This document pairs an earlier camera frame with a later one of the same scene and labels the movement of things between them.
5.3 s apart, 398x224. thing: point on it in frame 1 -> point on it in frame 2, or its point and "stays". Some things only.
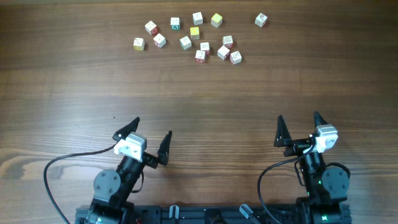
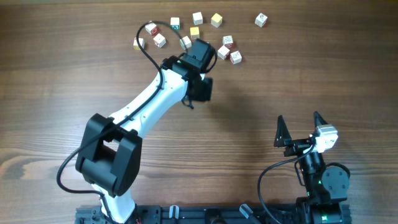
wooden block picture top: (236, 57) stays
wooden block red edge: (227, 41) stays
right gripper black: (283, 139) stays
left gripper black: (152, 161) -> (206, 94)
